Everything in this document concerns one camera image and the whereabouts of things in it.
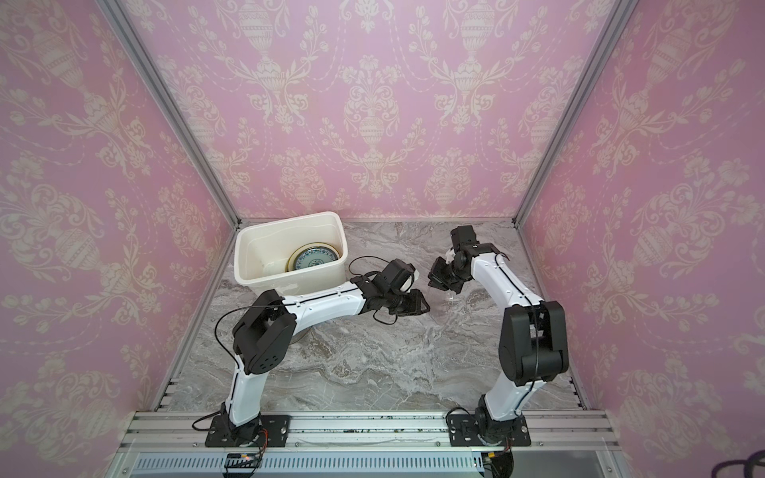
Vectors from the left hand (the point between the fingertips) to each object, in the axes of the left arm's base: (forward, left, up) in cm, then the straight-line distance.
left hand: (429, 312), depth 85 cm
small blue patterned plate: (+23, +38, -4) cm, 45 cm away
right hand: (+9, -1, +2) cm, 10 cm away
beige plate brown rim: (+23, +45, -4) cm, 50 cm away
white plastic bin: (+23, +55, 0) cm, 59 cm away
